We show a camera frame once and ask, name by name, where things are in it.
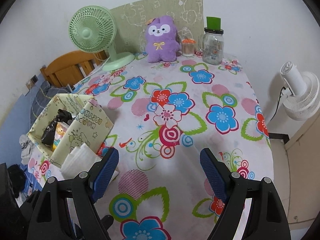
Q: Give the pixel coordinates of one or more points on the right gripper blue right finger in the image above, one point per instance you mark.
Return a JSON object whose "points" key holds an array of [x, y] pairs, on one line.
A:
{"points": [[218, 175]]}

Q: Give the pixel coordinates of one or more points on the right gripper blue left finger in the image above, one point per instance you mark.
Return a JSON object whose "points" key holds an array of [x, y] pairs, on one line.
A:
{"points": [[101, 173]]}

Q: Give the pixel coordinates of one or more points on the white tissue stack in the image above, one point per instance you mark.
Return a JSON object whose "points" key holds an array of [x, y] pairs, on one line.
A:
{"points": [[79, 160]]}

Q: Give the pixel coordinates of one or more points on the yellow cartoon tissue pack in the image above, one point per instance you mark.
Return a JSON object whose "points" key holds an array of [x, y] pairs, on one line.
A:
{"points": [[61, 129]]}

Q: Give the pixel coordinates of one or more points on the black plastic bag bundle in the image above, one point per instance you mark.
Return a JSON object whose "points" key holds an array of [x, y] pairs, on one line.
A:
{"points": [[49, 132]]}

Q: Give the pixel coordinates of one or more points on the floral tablecloth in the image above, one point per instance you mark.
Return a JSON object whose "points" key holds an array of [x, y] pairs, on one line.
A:
{"points": [[164, 114]]}

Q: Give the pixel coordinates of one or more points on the white crumpled cloth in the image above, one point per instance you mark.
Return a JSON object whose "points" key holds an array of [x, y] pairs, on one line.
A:
{"points": [[26, 148]]}

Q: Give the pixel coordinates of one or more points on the beige door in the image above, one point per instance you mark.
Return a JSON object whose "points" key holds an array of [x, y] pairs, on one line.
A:
{"points": [[296, 173]]}

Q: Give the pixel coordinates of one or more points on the grey plaid pillow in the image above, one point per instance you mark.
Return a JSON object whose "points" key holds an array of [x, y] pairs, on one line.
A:
{"points": [[41, 96]]}

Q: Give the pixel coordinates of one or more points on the white standing fan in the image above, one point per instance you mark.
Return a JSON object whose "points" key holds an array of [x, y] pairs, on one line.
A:
{"points": [[300, 95]]}

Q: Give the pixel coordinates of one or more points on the cotton swab jar orange lid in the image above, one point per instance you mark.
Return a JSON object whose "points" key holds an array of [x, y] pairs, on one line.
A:
{"points": [[188, 47]]}

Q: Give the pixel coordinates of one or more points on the glass jar with green cup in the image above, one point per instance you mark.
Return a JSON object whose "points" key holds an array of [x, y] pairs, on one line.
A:
{"points": [[211, 42]]}

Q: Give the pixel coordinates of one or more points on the purple plush toy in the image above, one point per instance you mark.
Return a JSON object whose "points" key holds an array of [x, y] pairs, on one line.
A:
{"points": [[161, 40]]}

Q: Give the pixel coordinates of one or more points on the green desk fan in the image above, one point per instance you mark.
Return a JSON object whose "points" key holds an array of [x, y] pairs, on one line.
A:
{"points": [[93, 29]]}

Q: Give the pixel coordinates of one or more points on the wall socket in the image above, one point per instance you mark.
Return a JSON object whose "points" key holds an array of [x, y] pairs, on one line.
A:
{"points": [[34, 79]]}

